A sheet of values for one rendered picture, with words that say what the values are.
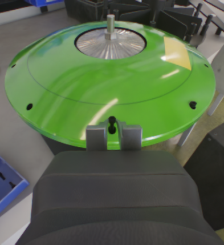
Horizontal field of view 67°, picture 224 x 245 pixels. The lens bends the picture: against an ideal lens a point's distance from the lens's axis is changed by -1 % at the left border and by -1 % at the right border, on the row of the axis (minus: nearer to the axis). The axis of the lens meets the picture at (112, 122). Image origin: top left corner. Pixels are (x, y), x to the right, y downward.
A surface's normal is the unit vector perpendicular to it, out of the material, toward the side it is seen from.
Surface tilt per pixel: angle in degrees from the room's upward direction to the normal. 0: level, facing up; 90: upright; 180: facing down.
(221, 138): 0
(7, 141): 0
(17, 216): 0
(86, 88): 17
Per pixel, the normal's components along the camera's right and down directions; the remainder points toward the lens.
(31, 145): 0.00, -0.65
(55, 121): -0.16, -0.30
